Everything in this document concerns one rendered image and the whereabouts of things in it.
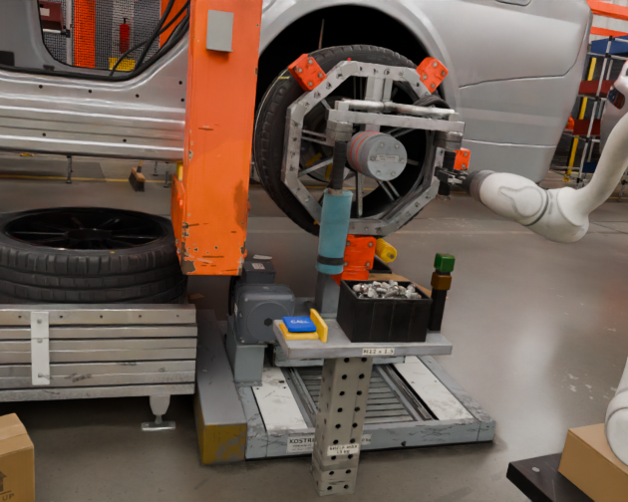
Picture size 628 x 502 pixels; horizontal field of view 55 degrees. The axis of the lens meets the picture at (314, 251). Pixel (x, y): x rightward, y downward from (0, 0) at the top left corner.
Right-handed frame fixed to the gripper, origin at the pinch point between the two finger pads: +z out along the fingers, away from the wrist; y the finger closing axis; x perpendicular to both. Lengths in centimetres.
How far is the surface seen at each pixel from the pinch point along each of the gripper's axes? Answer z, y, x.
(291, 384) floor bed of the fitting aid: 15, -37, -76
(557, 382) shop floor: 19, 75, -83
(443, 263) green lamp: -30.1, -13.6, -18.6
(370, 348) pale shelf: -37, -33, -38
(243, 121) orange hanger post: -6, -63, 10
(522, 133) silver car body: 46, 55, 11
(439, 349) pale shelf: -37, -14, -39
